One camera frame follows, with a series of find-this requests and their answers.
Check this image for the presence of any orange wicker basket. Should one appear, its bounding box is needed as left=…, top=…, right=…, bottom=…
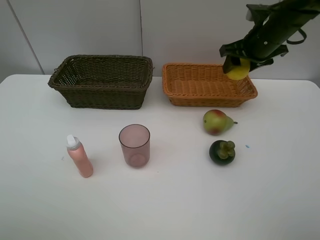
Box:
left=162, top=63, right=258, bottom=108

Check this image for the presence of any pink bottle with white cap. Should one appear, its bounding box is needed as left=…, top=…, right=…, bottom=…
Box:
left=66, top=134, right=94, bottom=178

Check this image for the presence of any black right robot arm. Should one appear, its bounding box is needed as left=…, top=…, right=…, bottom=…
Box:
left=219, top=0, right=320, bottom=74

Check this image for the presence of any translucent pink plastic cup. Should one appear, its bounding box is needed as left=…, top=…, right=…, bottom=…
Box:
left=118, top=124, right=151, bottom=168

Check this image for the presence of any yellow lemon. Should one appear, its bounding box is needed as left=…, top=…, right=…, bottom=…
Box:
left=226, top=57, right=251, bottom=81

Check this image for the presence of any dark mangosteen with green calyx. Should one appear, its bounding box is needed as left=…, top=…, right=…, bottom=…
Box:
left=209, top=140, right=236, bottom=166

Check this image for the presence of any green red pear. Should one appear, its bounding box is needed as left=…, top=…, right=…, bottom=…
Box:
left=203, top=109, right=238, bottom=136

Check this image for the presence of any dark brown wicker basket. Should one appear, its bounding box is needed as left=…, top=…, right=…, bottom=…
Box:
left=48, top=54, right=154, bottom=110

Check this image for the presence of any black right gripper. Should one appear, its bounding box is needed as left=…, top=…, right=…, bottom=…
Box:
left=219, top=23, right=289, bottom=73

